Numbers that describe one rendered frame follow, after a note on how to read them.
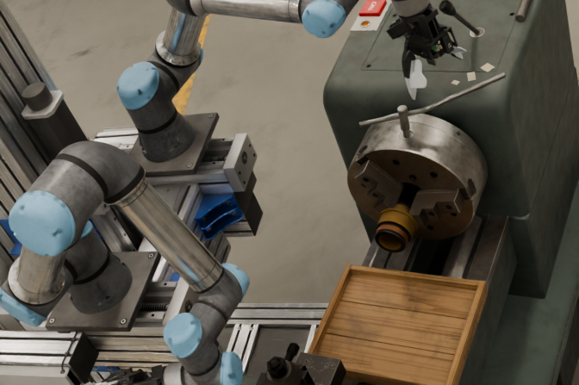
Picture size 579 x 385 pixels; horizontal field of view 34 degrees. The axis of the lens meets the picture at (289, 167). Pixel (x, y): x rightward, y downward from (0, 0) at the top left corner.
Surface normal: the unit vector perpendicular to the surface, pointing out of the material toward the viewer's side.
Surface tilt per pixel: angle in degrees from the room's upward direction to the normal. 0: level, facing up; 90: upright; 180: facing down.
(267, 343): 0
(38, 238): 84
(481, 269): 0
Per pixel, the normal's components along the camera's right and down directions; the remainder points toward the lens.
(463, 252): 0.17, -0.58
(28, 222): -0.41, 0.63
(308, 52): -0.30, -0.70
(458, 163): 0.56, -0.33
